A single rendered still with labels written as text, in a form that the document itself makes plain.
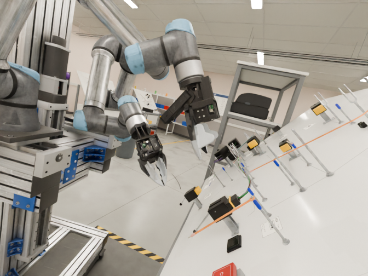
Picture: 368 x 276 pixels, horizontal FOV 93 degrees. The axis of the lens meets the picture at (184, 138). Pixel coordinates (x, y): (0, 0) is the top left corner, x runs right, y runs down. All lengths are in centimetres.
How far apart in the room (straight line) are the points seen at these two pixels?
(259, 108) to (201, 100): 113
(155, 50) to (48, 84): 72
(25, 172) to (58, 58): 55
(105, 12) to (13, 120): 50
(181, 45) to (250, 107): 114
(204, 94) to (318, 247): 38
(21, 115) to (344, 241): 94
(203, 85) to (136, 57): 19
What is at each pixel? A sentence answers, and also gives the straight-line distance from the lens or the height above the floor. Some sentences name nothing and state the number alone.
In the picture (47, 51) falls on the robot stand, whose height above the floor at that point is 149.
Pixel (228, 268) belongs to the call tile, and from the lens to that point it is 42.
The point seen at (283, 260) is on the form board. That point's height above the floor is 118.
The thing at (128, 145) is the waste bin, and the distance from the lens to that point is 398.
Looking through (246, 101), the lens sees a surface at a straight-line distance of 156.
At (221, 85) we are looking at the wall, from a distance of 837.
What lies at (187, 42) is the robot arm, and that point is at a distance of 50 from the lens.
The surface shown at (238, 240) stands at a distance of 51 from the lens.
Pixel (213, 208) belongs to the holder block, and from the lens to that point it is 53.
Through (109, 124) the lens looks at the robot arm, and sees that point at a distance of 72.
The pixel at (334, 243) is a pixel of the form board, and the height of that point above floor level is 125.
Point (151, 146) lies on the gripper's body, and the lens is 56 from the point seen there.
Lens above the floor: 139
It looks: 9 degrees down
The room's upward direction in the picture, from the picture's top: 15 degrees clockwise
